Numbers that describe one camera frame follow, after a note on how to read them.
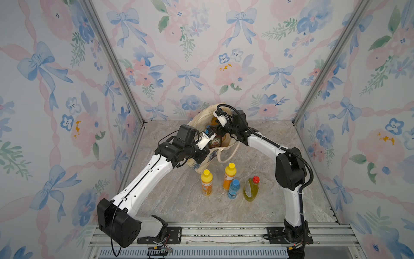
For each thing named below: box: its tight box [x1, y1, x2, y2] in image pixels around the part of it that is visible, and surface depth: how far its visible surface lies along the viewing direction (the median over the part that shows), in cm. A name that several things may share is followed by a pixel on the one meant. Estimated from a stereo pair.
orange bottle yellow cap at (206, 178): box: [200, 169, 213, 197], surface depth 73 cm
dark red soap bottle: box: [209, 133, 223, 148], surface depth 100 cm
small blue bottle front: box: [227, 179, 240, 200], surface depth 77 cm
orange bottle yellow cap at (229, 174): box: [223, 162, 237, 191], surface depth 75 cm
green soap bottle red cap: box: [243, 175, 261, 202], surface depth 76 cm
